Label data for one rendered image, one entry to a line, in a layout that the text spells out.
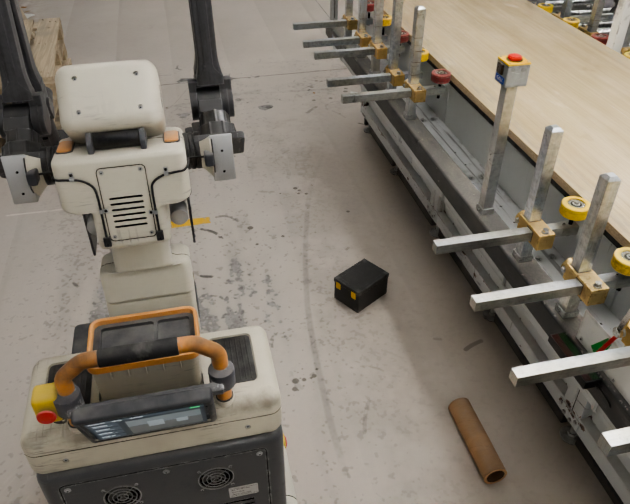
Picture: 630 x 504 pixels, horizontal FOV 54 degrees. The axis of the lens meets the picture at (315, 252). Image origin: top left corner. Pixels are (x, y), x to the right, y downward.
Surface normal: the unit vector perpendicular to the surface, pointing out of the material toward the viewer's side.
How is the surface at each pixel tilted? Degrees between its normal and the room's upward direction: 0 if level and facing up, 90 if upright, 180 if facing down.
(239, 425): 90
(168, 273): 82
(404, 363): 0
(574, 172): 0
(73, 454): 90
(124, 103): 48
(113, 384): 92
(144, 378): 92
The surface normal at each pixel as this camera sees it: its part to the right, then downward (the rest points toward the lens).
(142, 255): 0.22, 0.48
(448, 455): 0.00, -0.79
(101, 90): 0.16, -0.10
